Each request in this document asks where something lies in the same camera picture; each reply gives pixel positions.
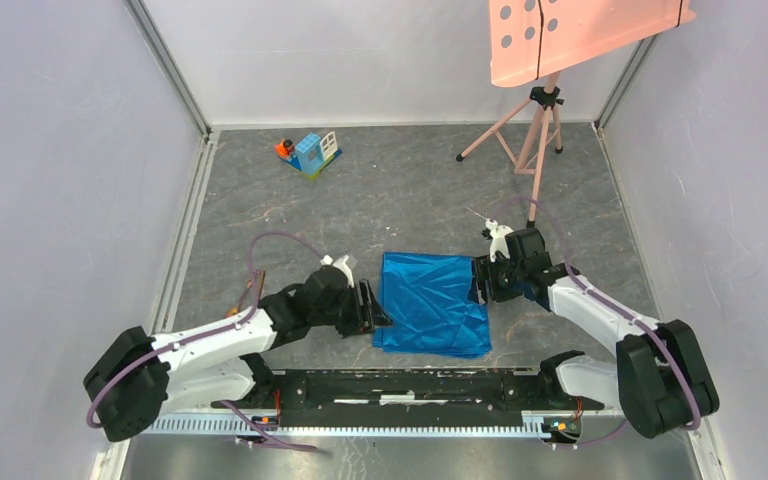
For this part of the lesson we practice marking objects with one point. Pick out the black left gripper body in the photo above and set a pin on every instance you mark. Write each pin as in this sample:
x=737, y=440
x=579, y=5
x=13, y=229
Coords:
x=345, y=314

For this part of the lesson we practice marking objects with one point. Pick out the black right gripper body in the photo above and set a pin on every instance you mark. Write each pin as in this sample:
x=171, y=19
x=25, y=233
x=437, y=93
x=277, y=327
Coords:
x=504, y=282

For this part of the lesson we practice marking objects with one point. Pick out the blue cloth napkin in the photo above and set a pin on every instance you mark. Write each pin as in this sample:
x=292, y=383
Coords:
x=428, y=298

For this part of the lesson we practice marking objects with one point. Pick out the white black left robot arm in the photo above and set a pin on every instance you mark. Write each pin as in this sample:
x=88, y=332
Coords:
x=140, y=378

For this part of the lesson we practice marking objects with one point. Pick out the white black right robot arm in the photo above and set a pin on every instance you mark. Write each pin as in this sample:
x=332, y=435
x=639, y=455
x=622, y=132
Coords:
x=658, y=379

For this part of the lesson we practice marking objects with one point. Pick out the copper metallic fork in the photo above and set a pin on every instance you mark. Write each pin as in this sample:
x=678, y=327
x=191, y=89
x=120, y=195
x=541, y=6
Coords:
x=253, y=289

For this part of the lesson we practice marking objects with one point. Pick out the colourful toy block house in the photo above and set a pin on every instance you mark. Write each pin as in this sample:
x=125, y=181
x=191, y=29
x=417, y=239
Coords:
x=311, y=155

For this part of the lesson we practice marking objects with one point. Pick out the pink music stand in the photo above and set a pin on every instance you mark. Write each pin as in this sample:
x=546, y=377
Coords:
x=533, y=42

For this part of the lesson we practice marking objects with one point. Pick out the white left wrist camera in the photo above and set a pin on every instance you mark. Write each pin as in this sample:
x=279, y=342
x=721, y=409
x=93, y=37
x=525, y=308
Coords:
x=344, y=263

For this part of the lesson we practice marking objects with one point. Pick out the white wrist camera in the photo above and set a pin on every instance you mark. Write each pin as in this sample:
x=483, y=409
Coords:
x=344, y=263
x=497, y=234

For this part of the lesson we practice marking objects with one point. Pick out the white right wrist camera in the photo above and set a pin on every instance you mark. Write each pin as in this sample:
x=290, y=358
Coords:
x=497, y=234

